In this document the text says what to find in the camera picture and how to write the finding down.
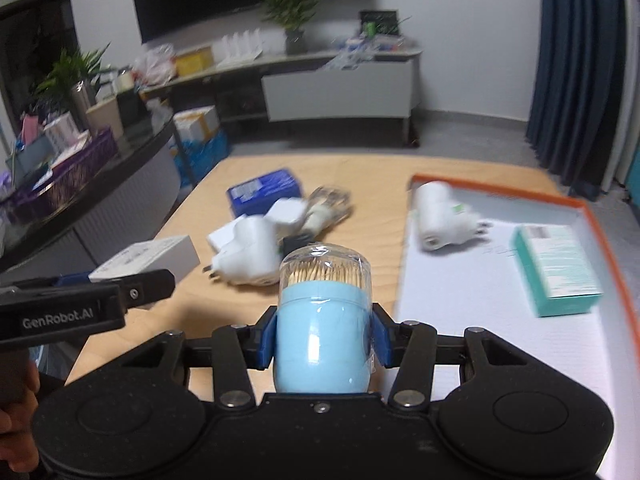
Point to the white plastic bag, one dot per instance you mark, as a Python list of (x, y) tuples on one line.
[(155, 62)]

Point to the white cube charger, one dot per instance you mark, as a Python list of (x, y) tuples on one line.
[(286, 216)]

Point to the white power bank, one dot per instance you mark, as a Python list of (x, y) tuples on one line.
[(150, 257)]

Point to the white router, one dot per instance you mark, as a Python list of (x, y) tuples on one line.
[(237, 47)]

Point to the white yellow carton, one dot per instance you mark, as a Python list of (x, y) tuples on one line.
[(197, 122)]

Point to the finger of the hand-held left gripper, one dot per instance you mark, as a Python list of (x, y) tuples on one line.
[(70, 280), (147, 287)]

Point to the blue curtain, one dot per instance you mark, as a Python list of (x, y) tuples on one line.
[(575, 70)]

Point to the blue bag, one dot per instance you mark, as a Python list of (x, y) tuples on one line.
[(205, 157)]

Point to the black box green print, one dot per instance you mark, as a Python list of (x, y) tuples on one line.
[(379, 24)]

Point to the potted bamboo plant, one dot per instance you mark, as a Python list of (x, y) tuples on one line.
[(292, 10)]

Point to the dark round side table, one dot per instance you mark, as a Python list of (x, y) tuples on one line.
[(125, 185)]

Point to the beige box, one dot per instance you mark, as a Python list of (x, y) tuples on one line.
[(105, 117)]

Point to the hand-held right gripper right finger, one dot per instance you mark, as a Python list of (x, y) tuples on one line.
[(381, 342)]

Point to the clear plastic package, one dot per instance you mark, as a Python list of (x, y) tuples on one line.
[(327, 207)]

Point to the leafy potted plant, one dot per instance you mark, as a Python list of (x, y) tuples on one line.
[(75, 72)]

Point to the orange rimmed tray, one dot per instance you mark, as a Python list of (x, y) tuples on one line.
[(500, 360)]

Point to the white television cabinet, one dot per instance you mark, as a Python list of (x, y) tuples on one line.
[(330, 90)]

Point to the teal box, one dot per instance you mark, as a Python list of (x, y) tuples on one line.
[(555, 270)]

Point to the white plug adapter green label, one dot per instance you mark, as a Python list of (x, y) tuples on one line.
[(440, 217)]

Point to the blue box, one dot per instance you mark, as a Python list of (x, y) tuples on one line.
[(265, 192)]

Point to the yellow box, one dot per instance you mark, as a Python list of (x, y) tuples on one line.
[(194, 62)]

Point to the purple basket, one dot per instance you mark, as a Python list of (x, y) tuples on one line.
[(75, 175)]

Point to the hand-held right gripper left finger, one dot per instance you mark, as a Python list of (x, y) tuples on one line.
[(268, 342)]

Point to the blue toothpick jar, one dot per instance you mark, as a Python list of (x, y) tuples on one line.
[(320, 330)]

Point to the person's left hand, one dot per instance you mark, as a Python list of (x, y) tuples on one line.
[(17, 435)]

